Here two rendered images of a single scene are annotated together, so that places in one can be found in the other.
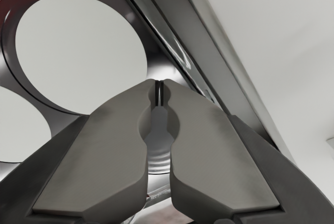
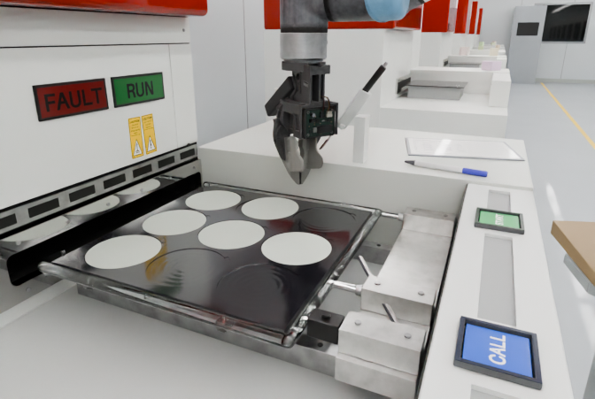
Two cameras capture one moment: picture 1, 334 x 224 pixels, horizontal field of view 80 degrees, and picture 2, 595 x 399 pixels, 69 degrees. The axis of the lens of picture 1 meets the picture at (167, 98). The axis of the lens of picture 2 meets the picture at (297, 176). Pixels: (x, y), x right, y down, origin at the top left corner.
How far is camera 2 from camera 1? 0.80 m
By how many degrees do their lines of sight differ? 100
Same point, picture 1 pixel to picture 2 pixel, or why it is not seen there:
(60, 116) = (266, 222)
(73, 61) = (266, 208)
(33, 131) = (253, 230)
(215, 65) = not seen: hidden behind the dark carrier
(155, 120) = (314, 213)
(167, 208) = (397, 271)
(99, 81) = (278, 209)
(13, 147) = (242, 240)
